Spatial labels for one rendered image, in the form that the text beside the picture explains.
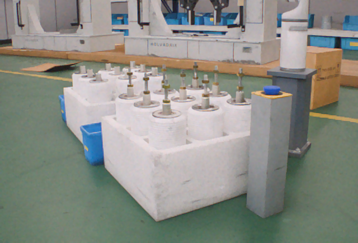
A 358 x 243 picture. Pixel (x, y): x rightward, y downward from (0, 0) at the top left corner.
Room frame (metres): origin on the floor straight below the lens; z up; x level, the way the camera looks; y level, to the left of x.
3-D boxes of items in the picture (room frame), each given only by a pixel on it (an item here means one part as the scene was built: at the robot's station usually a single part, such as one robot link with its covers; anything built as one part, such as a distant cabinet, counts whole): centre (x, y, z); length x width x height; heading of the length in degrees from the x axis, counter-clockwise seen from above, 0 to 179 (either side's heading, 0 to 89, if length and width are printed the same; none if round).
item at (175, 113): (0.91, 0.03, 0.25); 0.08 x 0.08 x 0.01
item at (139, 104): (1.01, 0.09, 0.25); 0.08 x 0.08 x 0.01
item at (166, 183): (1.07, -0.01, 0.09); 0.39 x 0.39 x 0.18; 30
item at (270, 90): (0.85, -0.22, 0.32); 0.04 x 0.04 x 0.02
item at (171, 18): (6.88, 0.00, 0.36); 0.50 x 0.38 x 0.21; 146
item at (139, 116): (1.01, 0.09, 0.16); 0.10 x 0.10 x 0.18
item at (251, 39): (3.53, -0.21, 0.45); 1.45 x 0.57 x 0.74; 55
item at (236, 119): (1.03, -0.17, 0.16); 0.10 x 0.10 x 0.18
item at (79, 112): (1.54, 0.26, 0.09); 0.39 x 0.39 x 0.18; 29
